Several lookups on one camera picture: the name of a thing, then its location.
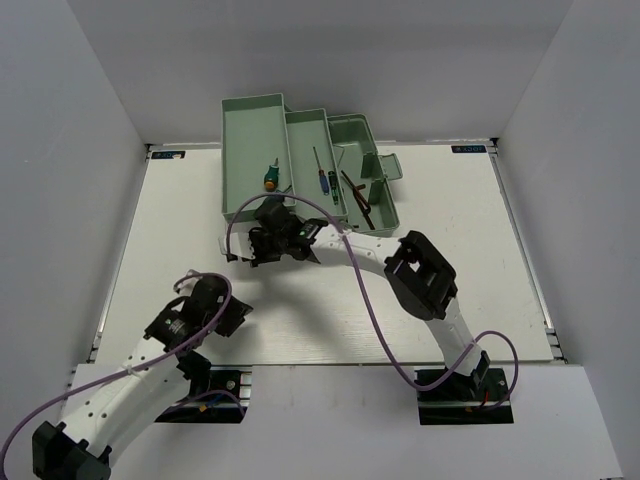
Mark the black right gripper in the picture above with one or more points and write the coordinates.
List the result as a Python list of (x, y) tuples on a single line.
[(257, 258)]

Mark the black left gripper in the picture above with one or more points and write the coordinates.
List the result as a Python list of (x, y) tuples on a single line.
[(236, 310)]

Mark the stubby green screwdriver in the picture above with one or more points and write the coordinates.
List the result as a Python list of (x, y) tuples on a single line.
[(280, 195), (271, 177)]

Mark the blue red handled screwdriver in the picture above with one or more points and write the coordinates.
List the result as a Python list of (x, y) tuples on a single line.
[(323, 179)]

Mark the thin green precision screwdriver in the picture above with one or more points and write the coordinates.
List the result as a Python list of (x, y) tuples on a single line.
[(334, 187)]

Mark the mint green plastic toolbox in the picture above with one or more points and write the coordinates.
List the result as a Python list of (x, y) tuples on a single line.
[(257, 129)]

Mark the long brown hex key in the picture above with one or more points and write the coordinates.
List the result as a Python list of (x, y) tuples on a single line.
[(368, 221)]

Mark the brown hex key front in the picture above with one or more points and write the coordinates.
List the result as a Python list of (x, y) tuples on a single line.
[(356, 191)]

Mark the stubby green screwdriver front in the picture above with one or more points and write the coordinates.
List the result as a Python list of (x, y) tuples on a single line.
[(280, 195)]

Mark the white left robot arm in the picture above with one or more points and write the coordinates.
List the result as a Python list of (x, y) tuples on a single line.
[(162, 373)]

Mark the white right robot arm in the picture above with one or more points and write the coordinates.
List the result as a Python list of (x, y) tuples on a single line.
[(422, 280)]

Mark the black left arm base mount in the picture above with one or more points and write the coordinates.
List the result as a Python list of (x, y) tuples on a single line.
[(224, 400)]

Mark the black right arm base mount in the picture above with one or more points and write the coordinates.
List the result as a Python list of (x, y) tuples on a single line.
[(448, 406)]

